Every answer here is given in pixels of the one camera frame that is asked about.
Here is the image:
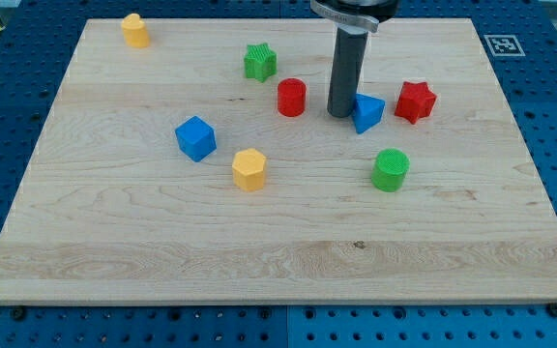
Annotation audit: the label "red star block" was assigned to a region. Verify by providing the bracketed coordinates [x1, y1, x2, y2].
[394, 81, 437, 125]

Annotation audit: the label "green cylinder block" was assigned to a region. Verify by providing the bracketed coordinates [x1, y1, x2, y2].
[371, 148, 410, 192]

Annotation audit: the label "blue triangle block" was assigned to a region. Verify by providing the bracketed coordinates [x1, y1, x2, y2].
[352, 94, 386, 134]

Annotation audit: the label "white fiducial marker tag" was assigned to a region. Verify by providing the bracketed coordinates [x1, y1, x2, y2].
[484, 34, 525, 57]

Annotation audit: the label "green star block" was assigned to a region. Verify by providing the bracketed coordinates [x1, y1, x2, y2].
[244, 43, 277, 82]

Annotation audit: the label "black robot arm flange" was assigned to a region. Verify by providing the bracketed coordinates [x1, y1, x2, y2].
[310, 0, 400, 33]

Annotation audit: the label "yellow heart block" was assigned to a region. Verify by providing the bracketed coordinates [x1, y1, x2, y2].
[120, 13, 151, 48]

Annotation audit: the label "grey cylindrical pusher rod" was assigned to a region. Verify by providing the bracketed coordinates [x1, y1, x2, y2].
[327, 26, 368, 118]

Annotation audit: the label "light wooden board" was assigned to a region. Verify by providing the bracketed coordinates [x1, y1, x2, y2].
[0, 18, 557, 306]

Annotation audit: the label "red cylinder block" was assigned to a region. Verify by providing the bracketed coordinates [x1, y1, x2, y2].
[278, 78, 307, 117]

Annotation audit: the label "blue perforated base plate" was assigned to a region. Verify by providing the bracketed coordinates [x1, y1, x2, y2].
[0, 1, 557, 347]

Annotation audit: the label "blue cube block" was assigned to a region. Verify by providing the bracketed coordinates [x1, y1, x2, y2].
[174, 116, 217, 162]

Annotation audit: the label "yellow hexagon block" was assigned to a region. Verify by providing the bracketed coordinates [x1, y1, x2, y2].
[232, 148, 266, 191]

